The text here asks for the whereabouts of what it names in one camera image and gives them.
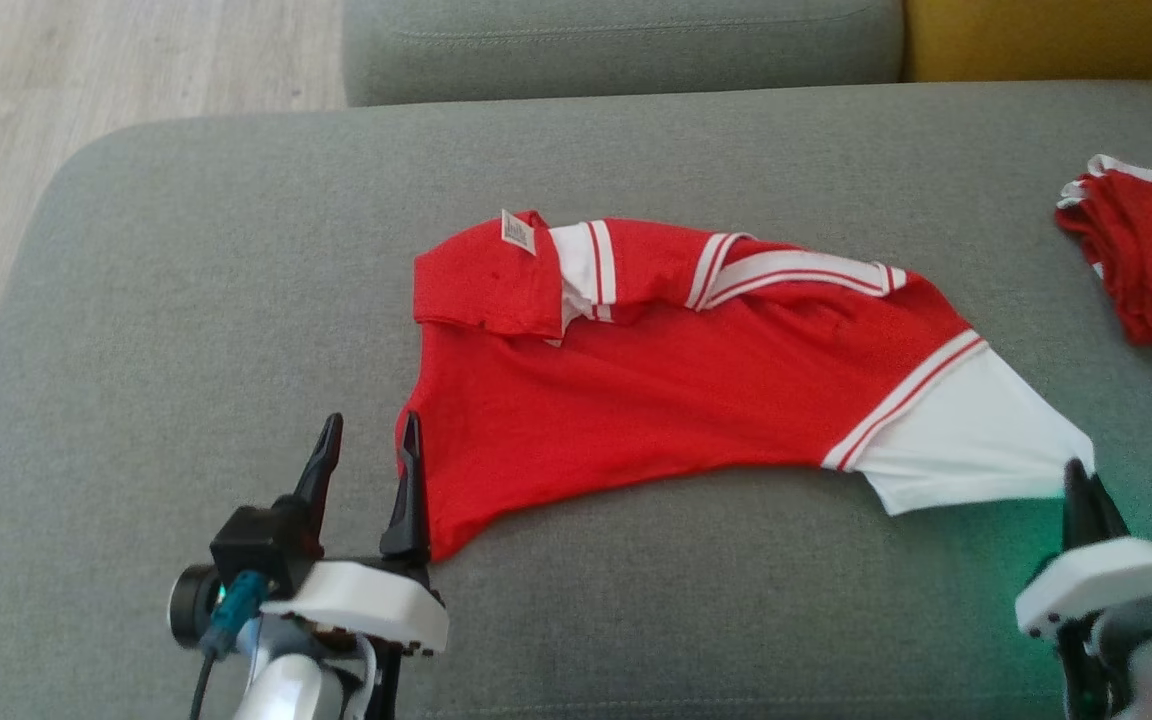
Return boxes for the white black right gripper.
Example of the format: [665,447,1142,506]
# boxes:
[1014,458,1152,642]

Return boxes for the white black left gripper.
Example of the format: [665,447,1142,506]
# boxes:
[261,410,451,658]

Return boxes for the red polo shirt white sleeves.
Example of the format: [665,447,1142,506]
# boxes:
[394,208,1097,563]

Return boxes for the grey and yellow sofa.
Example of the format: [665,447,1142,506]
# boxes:
[0,80,1152,720]

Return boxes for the large yellow back cushion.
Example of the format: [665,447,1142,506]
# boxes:
[903,0,1152,84]

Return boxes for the long grey sofa seat cushion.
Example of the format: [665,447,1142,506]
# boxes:
[341,0,908,109]

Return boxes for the left cable with teal connector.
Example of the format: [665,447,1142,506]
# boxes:
[189,570,269,720]

